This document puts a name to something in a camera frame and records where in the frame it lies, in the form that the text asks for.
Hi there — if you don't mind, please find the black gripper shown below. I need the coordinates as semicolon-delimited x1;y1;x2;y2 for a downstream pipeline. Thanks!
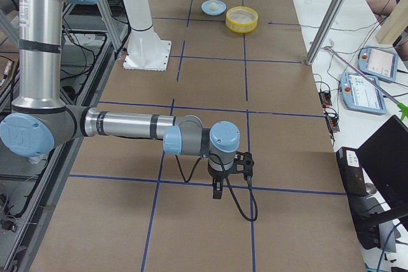
208;168;228;199

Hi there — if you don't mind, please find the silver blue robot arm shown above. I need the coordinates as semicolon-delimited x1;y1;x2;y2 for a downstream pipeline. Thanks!
1;0;240;199

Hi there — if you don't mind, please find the yellow steamer basket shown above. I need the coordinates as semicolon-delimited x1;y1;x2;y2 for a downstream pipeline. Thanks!
225;6;259;34

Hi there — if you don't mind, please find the brown paper table cover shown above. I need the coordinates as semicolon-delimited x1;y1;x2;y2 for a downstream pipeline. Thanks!
31;0;365;271

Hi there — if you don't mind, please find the black box device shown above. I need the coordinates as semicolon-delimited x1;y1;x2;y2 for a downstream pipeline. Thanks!
336;147;377;197

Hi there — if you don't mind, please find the orange black connector module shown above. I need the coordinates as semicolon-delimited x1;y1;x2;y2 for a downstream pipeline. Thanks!
319;91;332;108

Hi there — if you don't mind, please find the near blue teach pendant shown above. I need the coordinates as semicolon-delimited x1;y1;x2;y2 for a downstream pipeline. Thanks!
340;72;386;115

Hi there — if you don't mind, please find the blue teach pendant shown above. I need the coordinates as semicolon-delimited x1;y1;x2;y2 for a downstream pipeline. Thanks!
340;72;386;115
358;46;398;83

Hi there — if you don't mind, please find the black laptop computer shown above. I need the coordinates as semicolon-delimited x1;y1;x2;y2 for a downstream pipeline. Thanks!
356;115;408;208

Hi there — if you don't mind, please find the light blue plate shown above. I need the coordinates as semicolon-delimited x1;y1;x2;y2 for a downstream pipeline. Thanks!
201;0;227;16

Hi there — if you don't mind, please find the metal reacher grabber tool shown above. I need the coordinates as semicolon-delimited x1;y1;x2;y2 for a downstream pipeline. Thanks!
323;45;408;123

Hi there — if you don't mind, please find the far blue teach pendant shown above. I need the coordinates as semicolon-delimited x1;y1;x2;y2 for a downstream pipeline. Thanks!
358;46;398;83

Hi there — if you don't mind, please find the seated person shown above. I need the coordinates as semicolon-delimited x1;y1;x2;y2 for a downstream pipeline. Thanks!
366;0;401;24

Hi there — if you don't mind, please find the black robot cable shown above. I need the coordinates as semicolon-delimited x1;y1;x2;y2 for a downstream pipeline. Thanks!
175;153;258;222

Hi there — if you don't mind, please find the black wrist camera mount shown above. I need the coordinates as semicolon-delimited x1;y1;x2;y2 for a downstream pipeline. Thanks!
227;152;254;186

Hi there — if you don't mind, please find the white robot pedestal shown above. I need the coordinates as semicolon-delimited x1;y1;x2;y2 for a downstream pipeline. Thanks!
123;0;171;71

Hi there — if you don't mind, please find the aluminium frame post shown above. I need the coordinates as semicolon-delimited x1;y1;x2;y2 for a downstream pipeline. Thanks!
305;0;345;66

